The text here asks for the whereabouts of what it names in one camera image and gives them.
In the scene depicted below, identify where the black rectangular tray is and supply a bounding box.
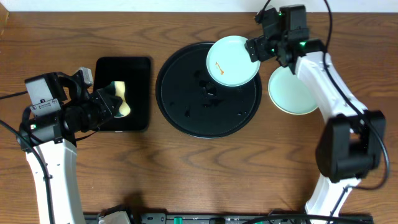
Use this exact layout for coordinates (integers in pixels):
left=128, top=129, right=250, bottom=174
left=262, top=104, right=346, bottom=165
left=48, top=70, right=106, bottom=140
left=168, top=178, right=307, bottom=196
left=93, top=57, right=151, bottom=131

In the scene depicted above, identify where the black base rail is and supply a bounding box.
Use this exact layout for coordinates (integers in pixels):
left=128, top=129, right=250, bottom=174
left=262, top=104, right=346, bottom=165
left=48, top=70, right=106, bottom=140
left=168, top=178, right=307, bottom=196
left=83, top=206, right=374, bottom=224

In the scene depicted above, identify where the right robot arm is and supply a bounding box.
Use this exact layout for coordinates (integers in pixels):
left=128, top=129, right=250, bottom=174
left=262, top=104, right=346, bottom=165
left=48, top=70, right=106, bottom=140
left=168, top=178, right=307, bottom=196
left=245, top=34, right=388, bottom=217

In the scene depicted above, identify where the green plate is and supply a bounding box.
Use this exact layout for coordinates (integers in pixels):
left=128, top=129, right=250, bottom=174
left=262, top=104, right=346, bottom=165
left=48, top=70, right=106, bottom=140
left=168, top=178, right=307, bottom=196
left=206, top=35, right=261, bottom=87
left=268, top=67, right=318, bottom=115

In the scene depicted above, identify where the yellow sponge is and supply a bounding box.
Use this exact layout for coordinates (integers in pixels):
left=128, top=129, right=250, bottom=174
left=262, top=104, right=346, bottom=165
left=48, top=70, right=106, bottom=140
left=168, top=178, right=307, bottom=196
left=111, top=81, right=131, bottom=118

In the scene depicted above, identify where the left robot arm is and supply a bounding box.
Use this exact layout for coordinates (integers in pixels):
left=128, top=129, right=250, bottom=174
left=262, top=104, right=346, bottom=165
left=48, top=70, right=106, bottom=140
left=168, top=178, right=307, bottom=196
left=18, top=67, right=131, bottom=223

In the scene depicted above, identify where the round black tray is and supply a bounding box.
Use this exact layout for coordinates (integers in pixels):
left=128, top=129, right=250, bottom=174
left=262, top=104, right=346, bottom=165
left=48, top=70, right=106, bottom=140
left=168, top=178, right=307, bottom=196
left=155, top=42, right=262, bottom=139

